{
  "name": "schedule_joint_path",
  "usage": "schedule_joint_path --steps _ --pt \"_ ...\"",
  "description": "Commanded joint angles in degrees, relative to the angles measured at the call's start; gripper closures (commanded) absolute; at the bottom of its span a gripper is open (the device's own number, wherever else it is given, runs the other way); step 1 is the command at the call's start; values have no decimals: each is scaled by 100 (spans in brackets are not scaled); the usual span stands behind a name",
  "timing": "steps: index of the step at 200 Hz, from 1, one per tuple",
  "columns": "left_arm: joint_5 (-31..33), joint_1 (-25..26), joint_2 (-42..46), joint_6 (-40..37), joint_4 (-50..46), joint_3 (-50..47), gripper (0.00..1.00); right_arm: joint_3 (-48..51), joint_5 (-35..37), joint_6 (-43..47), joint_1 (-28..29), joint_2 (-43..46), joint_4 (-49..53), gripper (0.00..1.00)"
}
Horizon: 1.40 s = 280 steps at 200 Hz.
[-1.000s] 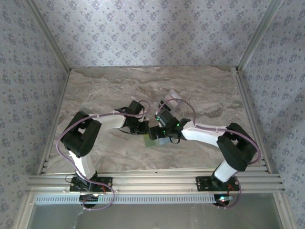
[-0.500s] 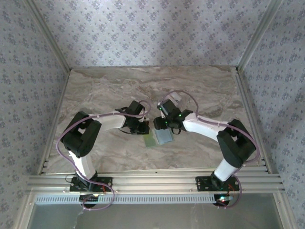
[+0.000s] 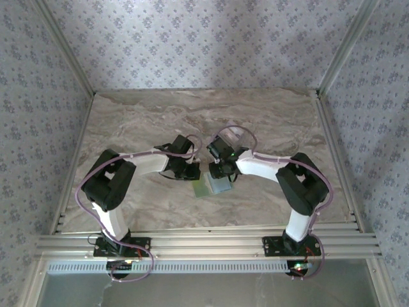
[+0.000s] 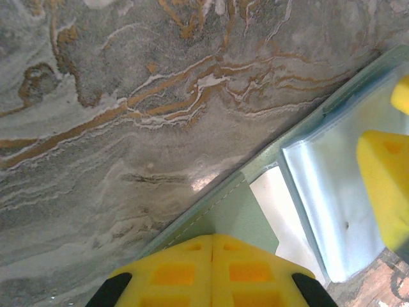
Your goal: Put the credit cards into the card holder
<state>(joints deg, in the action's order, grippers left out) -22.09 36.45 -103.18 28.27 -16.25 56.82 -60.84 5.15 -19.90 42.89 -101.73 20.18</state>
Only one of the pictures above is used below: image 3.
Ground clear acrylic card box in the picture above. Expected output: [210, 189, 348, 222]
[223, 120, 249, 150]

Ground grey metal panel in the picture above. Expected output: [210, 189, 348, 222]
[41, 273, 381, 307]

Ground aluminium mounting rail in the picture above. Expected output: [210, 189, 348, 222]
[35, 223, 383, 260]

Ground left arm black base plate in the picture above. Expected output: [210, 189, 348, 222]
[93, 236, 152, 258]

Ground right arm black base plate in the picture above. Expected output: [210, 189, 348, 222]
[261, 235, 322, 258]

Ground grey slotted cable duct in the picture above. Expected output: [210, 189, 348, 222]
[47, 260, 290, 275]

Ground aluminium side rail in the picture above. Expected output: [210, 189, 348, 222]
[314, 91, 365, 233]
[49, 91, 96, 236]

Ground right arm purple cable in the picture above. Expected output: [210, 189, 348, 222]
[209, 125, 335, 281]

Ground aluminium corner post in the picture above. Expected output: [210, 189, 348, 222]
[31, 0, 96, 97]
[318, 0, 383, 97]

